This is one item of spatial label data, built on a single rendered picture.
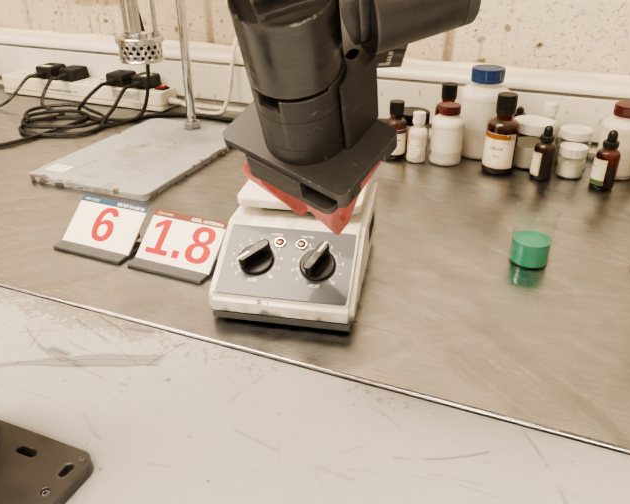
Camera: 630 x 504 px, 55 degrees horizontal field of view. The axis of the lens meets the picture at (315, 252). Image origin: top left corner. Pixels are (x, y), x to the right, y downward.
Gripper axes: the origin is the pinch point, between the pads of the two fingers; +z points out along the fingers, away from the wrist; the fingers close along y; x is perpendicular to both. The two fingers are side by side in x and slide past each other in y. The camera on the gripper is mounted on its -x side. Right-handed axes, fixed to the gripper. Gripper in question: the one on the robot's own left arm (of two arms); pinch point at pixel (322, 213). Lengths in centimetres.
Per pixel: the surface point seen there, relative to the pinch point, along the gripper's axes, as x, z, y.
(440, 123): -35.3, 26.2, 8.2
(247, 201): -0.5, 5.9, 9.9
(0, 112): -6, 36, 85
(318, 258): 1.2, 5.5, 0.3
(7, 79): -14, 40, 97
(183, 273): 7.0, 12.3, 14.0
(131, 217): 4.8, 12.7, 24.1
